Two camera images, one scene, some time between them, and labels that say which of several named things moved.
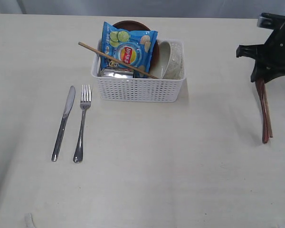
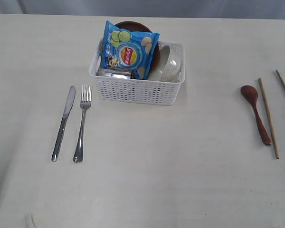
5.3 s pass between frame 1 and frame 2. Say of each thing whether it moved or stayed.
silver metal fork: stayed
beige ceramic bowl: moved
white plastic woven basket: stayed
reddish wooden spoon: moved
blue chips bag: stayed
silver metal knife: stayed
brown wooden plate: stayed
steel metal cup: stayed
